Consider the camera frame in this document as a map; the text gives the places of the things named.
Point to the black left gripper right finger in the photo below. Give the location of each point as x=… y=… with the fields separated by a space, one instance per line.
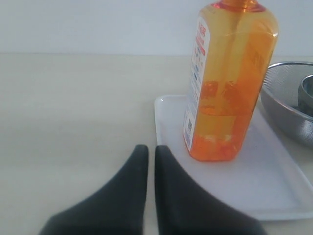
x=185 y=208

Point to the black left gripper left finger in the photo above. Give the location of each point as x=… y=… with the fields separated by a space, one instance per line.
x=117 y=208

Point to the orange dish soap pump bottle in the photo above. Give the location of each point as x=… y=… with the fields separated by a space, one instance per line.
x=233 y=45

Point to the steel mesh colander bowl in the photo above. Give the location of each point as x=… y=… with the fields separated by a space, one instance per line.
x=290 y=109

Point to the small stainless steel bowl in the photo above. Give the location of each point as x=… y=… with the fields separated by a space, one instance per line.
x=306 y=93

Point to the white rectangular plastic tray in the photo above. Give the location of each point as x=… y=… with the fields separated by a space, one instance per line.
x=263 y=181

